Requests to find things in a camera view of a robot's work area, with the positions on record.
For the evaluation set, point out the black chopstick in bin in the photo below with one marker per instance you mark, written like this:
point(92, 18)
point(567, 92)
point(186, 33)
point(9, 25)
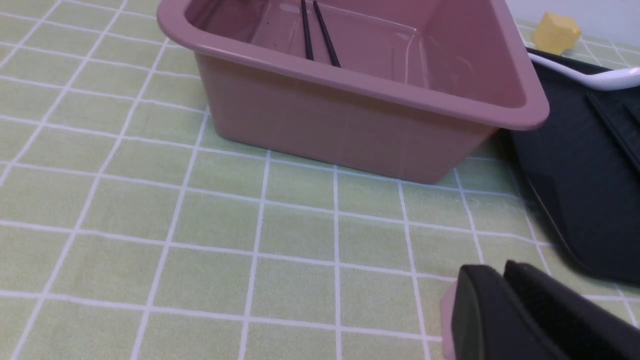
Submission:
point(333, 56)
point(306, 32)

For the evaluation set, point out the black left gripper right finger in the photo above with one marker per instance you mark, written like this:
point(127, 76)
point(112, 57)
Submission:
point(579, 327)

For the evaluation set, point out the green checkered tablecloth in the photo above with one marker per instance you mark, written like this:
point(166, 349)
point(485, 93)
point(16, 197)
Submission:
point(131, 231)

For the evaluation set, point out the pink plastic bin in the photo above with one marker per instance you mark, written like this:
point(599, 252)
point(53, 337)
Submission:
point(422, 83)

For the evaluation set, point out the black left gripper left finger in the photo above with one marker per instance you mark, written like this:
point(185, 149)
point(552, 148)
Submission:
point(483, 319)

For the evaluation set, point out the yellow cube block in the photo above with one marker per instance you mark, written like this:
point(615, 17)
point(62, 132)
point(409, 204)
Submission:
point(556, 33)

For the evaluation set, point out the black plastic tray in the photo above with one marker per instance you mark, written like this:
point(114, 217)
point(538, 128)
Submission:
point(583, 166)

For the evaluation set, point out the white ceramic spoon far left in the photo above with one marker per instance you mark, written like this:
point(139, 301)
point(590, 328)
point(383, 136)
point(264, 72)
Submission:
point(612, 80)

